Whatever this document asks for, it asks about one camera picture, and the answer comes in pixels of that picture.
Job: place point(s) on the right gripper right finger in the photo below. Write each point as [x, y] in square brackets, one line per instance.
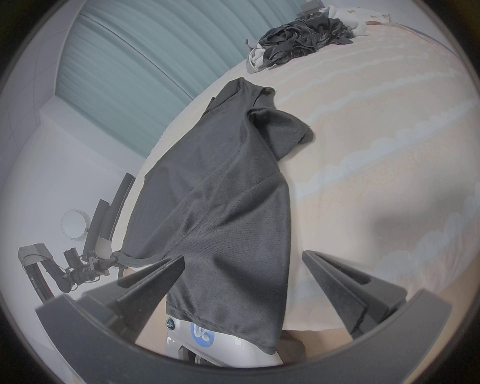
[356, 296]

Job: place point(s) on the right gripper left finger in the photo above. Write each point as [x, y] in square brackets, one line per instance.
[142, 296]

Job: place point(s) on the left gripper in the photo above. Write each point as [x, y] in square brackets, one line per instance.
[98, 265]

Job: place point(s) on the black T-shirt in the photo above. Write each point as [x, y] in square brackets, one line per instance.
[225, 206]

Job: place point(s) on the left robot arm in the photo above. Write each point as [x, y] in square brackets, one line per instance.
[60, 279]

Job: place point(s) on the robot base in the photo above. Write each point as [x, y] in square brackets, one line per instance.
[225, 350]

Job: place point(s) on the bed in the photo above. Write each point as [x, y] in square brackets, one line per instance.
[375, 150]

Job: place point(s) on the pile of clothes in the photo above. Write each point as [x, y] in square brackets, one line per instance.
[300, 37]

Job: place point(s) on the blue-green curtain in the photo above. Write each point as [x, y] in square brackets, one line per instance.
[187, 37]
[112, 93]

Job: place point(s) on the white garment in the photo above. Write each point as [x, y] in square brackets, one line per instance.
[360, 28]

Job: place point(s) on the white printed pillow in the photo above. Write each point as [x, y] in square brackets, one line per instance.
[360, 13]

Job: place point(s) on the dark grey bedside table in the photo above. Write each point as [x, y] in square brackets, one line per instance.
[311, 5]

